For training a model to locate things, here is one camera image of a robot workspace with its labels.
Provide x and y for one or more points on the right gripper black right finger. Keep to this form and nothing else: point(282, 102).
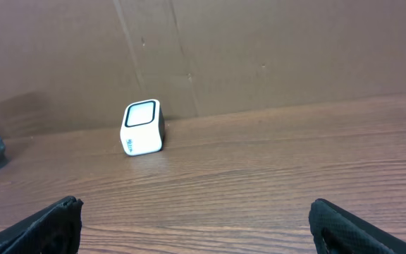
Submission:
point(337, 231)

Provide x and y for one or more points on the white barcode scanner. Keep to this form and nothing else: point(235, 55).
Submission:
point(143, 128)

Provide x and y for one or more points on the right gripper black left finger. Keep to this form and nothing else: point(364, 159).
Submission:
point(55, 229)

